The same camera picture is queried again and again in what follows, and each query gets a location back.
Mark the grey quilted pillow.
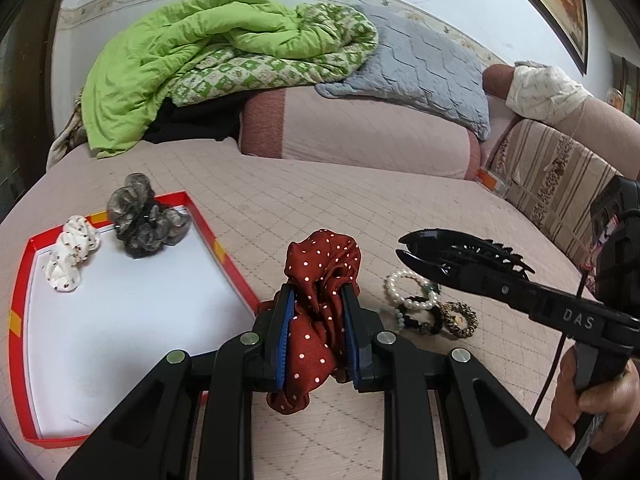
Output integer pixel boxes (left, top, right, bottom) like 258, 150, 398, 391
316, 4, 490, 141

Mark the white patterned cloth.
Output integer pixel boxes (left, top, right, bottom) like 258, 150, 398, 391
506, 63, 592, 126

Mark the green quilt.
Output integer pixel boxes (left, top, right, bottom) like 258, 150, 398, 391
80, 0, 378, 158

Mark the pink long bolster pillow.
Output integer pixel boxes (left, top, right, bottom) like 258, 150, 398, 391
239, 87, 480, 180

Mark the gold black beaded bracelet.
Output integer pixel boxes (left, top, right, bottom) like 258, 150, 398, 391
439, 300, 478, 340

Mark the grey sheer scrunchie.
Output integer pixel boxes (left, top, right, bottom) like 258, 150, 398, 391
106, 172, 191, 259

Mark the white cherry print scrunchie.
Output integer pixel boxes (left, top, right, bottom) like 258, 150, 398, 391
43, 216, 101, 292

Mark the red polka dot scrunchie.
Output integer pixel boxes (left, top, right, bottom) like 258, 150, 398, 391
267, 229, 361, 415

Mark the black cable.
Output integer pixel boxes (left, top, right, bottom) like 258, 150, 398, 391
529, 259, 589, 418

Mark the striped floral cushion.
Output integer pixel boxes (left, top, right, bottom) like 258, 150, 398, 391
489, 119, 618, 266

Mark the dark bead bracelet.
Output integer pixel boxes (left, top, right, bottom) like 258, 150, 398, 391
394, 282, 445, 337

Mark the orange clear plastic box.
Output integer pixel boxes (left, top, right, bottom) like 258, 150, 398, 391
476, 168, 511, 198

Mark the red white tray box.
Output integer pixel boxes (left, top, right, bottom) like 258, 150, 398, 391
9, 192, 259, 448

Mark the white pearl bracelet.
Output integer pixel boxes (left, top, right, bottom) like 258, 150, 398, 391
383, 268, 442, 311

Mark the right hand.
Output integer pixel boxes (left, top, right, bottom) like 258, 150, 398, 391
546, 347, 639, 453

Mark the wooden stained glass door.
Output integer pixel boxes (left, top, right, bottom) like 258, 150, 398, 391
1, 0, 62, 217

